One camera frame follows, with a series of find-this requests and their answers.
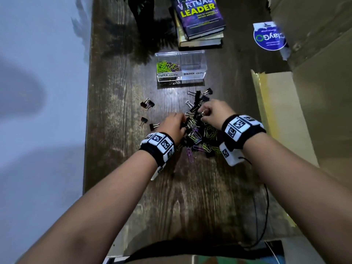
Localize person's left forearm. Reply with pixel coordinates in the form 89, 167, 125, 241
16, 150, 158, 264

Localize black wristband white markers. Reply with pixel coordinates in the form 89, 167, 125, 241
221, 114, 267, 151
139, 132, 176, 167

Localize clear two-compartment plastic box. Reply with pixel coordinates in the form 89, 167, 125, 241
154, 49, 207, 85

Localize black left wristband white markers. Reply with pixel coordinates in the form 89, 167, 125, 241
139, 132, 176, 167

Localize bunch of sorted paper clips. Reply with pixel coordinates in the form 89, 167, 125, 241
156, 60, 181, 80

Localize tan book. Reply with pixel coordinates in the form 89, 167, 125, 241
173, 9, 224, 49

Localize green potted artificial plant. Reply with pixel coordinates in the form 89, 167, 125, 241
109, 0, 165, 33

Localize thin black cable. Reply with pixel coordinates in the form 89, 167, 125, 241
238, 156, 271, 248

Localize large brown cardboard box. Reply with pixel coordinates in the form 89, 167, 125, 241
268, 0, 352, 184

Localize person's right forearm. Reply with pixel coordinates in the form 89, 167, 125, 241
242, 132, 352, 264

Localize blue round sticker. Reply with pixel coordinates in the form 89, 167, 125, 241
253, 21, 287, 51

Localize black right wristband white markers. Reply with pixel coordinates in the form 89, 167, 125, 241
221, 114, 267, 151

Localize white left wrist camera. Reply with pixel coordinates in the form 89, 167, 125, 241
150, 162, 167, 181

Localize yellowish cardboard sheet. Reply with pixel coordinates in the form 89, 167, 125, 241
250, 69, 320, 228

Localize black blue bag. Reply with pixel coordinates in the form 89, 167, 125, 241
247, 240, 286, 264

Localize person's left hand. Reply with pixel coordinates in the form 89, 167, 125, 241
158, 112, 187, 146

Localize pile of black binder clips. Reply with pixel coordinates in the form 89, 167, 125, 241
181, 88, 220, 159

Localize purple hardcover book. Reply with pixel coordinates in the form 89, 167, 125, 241
172, 0, 226, 40

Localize thin white cable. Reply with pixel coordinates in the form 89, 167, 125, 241
265, 241, 279, 264

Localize person's right hand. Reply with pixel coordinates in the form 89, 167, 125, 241
198, 99, 237, 132

